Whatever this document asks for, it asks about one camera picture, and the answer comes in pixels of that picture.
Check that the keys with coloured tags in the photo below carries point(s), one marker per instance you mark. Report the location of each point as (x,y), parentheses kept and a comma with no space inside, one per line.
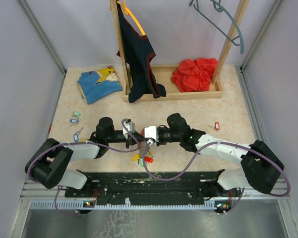
(143,157)

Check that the key with green tag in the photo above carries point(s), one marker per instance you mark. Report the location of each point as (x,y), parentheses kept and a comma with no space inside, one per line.
(76,114)

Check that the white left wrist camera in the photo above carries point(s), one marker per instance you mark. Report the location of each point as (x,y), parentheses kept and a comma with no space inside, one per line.
(128,127)

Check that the orange clothes hanger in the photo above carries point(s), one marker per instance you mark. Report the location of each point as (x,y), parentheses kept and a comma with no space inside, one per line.
(127,11)

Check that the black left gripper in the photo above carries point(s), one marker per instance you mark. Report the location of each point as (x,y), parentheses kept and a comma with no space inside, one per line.
(131,141)

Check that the navy tank top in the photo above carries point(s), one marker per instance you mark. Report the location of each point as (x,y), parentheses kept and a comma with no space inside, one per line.
(138,54)

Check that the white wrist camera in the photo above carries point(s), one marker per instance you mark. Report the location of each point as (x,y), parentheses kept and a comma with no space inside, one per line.
(151,134)
(128,127)

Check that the key with red white tag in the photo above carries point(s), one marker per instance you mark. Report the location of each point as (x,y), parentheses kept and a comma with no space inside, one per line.
(216,126)

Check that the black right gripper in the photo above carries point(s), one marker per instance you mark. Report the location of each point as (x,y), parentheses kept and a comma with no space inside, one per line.
(160,142)

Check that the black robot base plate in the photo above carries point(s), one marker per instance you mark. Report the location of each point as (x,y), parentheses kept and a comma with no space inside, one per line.
(192,188)

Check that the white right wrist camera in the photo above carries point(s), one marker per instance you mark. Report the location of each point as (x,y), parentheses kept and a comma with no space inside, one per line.
(151,134)

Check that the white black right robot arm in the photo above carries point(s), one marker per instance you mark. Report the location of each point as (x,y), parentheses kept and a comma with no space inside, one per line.
(258,166)

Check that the aluminium frame rail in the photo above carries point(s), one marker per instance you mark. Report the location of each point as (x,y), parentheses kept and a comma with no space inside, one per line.
(39,197)

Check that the blue cartoon shirt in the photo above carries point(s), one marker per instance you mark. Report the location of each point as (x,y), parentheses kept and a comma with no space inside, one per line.
(95,85)

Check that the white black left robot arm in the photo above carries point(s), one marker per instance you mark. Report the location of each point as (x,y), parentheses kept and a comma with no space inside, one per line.
(49,165)

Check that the key with dark blue tag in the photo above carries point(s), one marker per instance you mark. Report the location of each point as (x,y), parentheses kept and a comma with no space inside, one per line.
(74,121)

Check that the red crumpled cloth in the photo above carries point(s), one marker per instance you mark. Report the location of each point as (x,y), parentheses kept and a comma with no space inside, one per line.
(194,75)

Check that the metal key organizer red handle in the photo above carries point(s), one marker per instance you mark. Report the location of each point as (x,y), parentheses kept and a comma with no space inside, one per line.
(142,132)

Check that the key with light blue tag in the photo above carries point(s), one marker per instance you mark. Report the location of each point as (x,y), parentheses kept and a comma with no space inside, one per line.
(77,134)

